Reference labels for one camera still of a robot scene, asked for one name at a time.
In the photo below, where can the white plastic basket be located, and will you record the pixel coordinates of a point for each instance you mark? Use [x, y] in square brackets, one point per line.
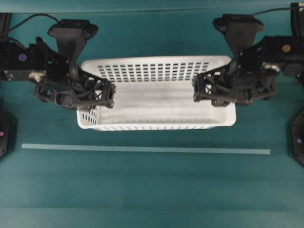
[155, 93]

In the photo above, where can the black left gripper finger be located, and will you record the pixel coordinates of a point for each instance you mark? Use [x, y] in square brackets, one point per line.
[85, 76]
[99, 93]

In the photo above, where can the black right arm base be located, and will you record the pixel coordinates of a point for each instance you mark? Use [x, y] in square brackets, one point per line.
[296, 138]

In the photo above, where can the black right frame rail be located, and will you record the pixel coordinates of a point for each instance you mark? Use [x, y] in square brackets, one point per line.
[297, 19]

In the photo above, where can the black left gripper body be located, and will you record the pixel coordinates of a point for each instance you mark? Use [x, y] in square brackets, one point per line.
[60, 88]

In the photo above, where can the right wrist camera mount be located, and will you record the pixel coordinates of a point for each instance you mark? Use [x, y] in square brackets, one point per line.
[238, 30]

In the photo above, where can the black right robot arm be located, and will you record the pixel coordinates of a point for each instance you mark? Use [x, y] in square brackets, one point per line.
[282, 53]

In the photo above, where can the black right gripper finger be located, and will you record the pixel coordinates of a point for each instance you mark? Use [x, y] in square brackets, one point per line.
[204, 90]
[224, 70]

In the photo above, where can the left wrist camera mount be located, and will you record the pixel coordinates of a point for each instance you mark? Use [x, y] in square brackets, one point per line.
[71, 37]

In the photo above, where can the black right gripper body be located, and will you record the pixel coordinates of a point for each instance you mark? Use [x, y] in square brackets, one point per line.
[250, 80]

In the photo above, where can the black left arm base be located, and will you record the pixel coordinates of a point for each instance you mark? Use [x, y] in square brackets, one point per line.
[8, 132]

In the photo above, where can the black left frame rail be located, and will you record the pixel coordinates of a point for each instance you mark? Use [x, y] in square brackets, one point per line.
[4, 23]

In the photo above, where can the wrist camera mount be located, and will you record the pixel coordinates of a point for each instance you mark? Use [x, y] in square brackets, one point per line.
[238, 30]
[71, 37]

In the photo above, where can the light tape strip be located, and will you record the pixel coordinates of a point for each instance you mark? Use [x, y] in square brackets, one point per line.
[35, 146]

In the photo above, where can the black frame rail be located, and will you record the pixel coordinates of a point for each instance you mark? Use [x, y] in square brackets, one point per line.
[297, 19]
[4, 23]

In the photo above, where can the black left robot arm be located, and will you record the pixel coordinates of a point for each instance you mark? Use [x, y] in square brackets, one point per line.
[18, 63]

